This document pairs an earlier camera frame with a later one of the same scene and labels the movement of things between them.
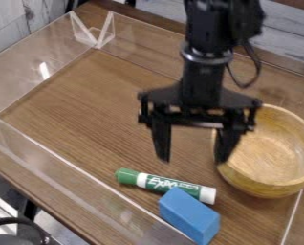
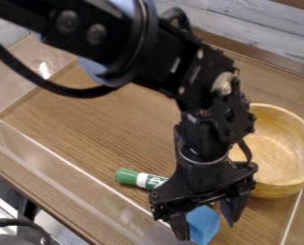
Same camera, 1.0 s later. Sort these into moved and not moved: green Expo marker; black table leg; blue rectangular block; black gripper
Moved: black gripper
Not moved: blue rectangular block; black table leg; green Expo marker
